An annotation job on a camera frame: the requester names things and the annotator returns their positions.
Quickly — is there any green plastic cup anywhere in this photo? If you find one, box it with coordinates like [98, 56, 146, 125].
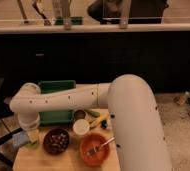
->
[24, 141, 39, 148]

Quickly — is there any dark bowl with nuts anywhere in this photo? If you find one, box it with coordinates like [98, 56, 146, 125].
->
[43, 128, 70, 155]

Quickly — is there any dish brush white handle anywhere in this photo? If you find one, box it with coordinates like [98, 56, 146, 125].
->
[101, 120, 108, 130]

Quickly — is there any green box on shelf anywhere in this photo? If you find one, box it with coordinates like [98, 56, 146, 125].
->
[55, 16, 83, 25]

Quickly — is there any green plastic tray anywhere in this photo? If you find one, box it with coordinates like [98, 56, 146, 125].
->
[38, 80, 76, 126]

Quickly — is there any green cucumber toy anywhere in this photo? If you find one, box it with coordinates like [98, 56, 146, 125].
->
[85, 109, 100, 117]

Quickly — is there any metal fork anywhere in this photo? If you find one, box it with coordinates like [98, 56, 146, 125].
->
[86, 137, 115, 156]

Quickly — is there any black chair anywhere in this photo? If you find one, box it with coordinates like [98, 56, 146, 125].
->
[87, 0, 169, 24]

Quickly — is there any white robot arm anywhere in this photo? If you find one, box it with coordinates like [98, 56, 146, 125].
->
[10, 74, 172, 171]

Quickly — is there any orange bowl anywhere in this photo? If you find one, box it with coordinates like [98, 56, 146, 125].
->
[79, 133, 110, 167]

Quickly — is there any small dark tin can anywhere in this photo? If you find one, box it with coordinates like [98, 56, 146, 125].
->
[74, 110, 86, 120]

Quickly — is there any white paper cup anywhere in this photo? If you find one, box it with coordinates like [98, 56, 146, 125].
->
[73, 119, 90, 136]

